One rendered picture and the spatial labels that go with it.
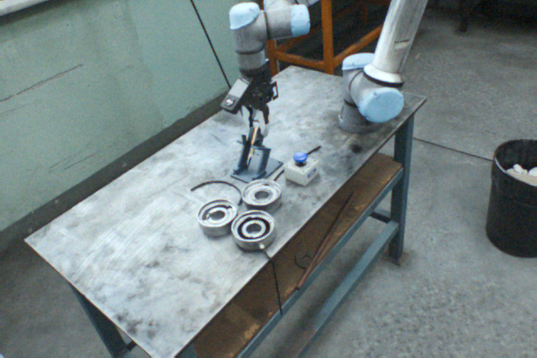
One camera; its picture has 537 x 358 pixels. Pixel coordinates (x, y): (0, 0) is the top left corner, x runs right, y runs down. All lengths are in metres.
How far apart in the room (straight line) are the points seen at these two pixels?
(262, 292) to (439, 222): 1.21
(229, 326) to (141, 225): 0.36
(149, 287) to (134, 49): 1.90
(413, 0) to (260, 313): 0.90
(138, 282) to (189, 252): 0.14
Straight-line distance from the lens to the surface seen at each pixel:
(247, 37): 1.12
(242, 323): 1.27
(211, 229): 1.12
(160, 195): 1.31
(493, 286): 2.11
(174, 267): 1.10
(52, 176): 2.70
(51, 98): 2.57
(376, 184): 1.63
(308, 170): 1.22
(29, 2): 2.36
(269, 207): 1.15
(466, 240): 2.26
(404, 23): 1.20
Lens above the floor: 1.59
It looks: 35 degrees down
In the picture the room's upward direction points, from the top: 8 degrees counter-clockwise
